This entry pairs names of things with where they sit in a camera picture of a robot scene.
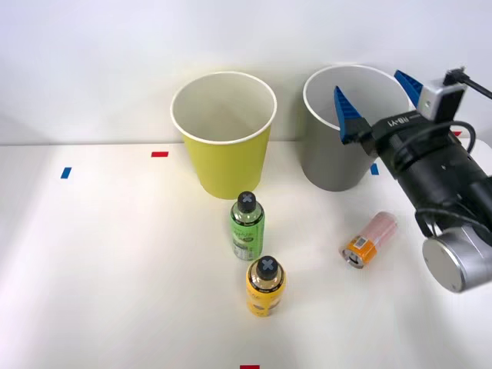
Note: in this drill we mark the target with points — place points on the orange and pink can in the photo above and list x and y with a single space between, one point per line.
371 236

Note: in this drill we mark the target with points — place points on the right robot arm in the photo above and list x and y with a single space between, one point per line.
453 184

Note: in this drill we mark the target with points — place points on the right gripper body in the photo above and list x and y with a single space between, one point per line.
399 138

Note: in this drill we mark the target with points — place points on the grey plastic bin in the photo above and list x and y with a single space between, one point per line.
330 165

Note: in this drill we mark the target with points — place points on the yellow label plastic bottle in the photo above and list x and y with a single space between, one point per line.
263 300

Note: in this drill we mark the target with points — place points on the yellow-green plastic bin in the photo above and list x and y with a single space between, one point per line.
227 169

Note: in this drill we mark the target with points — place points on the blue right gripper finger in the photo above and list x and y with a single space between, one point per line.
411 86
347 115

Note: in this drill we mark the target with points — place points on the green label plastic bottle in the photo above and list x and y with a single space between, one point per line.
246 234

